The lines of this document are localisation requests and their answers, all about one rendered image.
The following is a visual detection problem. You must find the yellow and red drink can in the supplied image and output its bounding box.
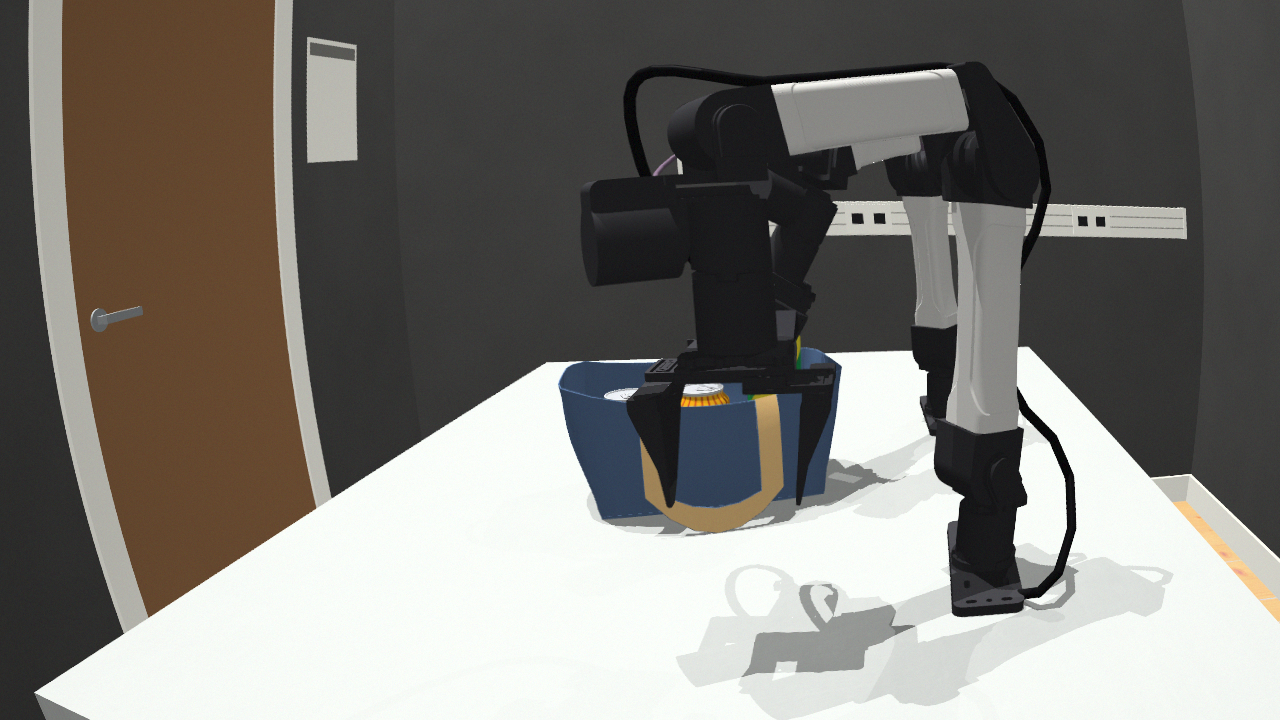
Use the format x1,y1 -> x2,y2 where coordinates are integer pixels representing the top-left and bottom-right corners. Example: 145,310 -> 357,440
681,384 -> 730,406

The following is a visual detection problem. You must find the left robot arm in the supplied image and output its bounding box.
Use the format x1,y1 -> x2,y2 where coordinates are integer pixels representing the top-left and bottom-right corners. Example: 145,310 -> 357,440
580,61 -> 1041,618

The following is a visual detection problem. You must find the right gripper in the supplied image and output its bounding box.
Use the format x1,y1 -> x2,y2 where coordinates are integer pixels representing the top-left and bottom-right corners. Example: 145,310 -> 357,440
771,225 -> 819,340

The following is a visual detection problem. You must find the green and yellow drink can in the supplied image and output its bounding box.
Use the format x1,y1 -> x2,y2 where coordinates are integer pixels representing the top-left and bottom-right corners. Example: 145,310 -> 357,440
748,336 -> 801,400

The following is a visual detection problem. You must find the purple drink can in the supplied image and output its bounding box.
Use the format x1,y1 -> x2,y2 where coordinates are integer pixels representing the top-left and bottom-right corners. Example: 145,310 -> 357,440
604,388 -> 639,402

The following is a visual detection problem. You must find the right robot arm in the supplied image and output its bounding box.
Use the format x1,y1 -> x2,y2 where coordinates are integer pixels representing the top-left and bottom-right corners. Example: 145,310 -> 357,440
736,135 -> 957,436

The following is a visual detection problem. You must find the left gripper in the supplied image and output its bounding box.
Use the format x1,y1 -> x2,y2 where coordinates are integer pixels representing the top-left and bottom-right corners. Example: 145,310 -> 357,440
626,266 -> 836,509

